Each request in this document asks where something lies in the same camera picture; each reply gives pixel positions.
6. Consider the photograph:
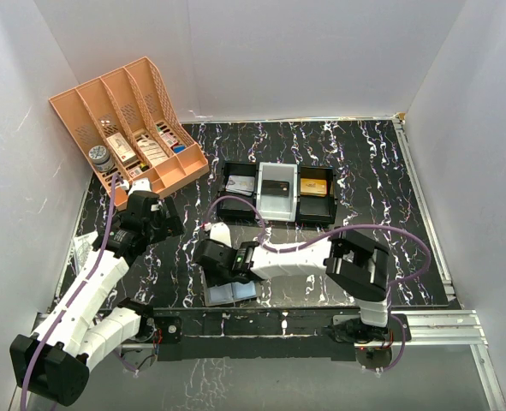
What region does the black right card tray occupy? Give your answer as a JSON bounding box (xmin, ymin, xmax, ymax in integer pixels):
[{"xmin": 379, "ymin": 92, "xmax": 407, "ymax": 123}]
[{"xmin": 295, "ymin": 165, "xmax": 338, "ymax": 227}]

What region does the white patterned paper sheet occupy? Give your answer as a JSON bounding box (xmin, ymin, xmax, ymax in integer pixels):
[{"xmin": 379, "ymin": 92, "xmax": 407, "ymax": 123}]
[{"xmin": 73, "ymin": 231, "xmax": 98, "ymax": 274}]

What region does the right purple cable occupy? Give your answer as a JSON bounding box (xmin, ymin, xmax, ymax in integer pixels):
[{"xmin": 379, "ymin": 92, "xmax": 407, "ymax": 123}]
[{"xmin": 205, "ymin": 196, "xmax": 432, "ymax": 372}]

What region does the white label card stack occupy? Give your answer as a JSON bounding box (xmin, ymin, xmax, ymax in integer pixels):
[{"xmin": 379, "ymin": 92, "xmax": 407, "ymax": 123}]
[{"xmin": 136, "ymin": 134, "xmax": 169, "ymax": 167}]

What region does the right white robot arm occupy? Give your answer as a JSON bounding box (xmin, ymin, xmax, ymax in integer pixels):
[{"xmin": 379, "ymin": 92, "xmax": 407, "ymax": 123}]
[{"xmin": 193, "ymin": 223, "xmax": 391, "ymax": 341}]

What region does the silver credit card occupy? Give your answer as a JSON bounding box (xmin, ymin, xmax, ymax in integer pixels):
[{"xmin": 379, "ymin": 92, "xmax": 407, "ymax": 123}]
[{"xmin": 224, "ymin": 175, "xmax": 255, "ymax": 197}]

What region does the white middle card tray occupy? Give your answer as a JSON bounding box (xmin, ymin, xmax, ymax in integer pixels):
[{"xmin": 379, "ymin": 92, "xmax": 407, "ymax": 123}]
[{"xmin": 256, "ymin": 162, "xmax": 298, "ymax": 222}]

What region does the purple cable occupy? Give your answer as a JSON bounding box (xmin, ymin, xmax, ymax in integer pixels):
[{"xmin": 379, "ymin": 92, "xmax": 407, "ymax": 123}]
[
  {"xmin": 19, "ymin": 173, "xmax": 129, "ymax": 411},
  {"xmin": 205, "ymin": 196, "xmax": 432, "ymax": 372}
]

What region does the gold credit card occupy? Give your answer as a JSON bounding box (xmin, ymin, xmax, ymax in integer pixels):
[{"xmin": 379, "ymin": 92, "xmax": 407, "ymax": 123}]
[{"xmin": 300, "ymin": 178, "xmax": 328, "ymax": 197}]

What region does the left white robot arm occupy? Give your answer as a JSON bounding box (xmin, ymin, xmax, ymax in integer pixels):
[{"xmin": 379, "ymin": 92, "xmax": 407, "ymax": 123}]
[{"xmin": 9, "ymin": 177, "xmax": 183, "ymax": 409}]

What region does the blue small object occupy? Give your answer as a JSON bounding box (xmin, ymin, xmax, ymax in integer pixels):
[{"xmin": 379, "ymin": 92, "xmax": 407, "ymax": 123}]
[{"xmin": 172, "ymin": 145, "xmax": 187, "ymax": 153}]

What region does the white red box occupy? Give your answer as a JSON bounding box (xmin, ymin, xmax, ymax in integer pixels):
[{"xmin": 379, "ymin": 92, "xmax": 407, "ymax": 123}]
[{"xmin": 106, "ymin": 133, "xmax": 137, "ymax": 165}]

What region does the black left card tray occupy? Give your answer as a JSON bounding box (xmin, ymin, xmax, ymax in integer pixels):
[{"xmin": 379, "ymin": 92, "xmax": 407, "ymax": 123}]
[{"xmin": 216, "ymin": 161, "xmax": 259, "ymax": 221}]

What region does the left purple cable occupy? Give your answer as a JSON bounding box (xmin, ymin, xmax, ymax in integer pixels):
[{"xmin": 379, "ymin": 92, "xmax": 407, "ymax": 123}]
[{"xmin": 19, "ymin": 173, "xmax": 129, "ymax": 411}]

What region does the small colourful packet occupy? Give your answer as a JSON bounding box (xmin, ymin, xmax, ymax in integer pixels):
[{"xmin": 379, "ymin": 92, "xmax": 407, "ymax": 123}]
[{"xmin": 156, "ymin": 122, "xmax": 180, "ymax": 149}]

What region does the black card tray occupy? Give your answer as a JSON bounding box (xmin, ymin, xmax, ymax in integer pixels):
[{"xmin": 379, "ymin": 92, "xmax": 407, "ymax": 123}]
[
  {"xmin": 295, "ymin": 165, "xmax": 338, "ymax": 227},
  {"xmin": 216, "ymin": 161, "xmax": 259, "ymax": 221}
]

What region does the orange plastic file organizer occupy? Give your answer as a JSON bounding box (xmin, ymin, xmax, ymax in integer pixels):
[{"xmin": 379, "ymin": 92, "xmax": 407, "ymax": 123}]
[{"xmin": 49, "ymin": 57, "xmax": 209, "ymax": 198}]

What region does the round patterned tin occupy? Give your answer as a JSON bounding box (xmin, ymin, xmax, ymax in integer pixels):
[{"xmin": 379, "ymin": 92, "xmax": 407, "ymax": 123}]
[{"xmin": 88, "ymin": 145, "xmax": 114, "ymax": 173}]

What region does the grey leather card holder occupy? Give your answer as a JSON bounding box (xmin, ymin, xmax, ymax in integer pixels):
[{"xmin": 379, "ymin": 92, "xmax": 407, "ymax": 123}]
[{"xmin": 201, "ymin": 275, "xmax": 259, "ymax": 307}]

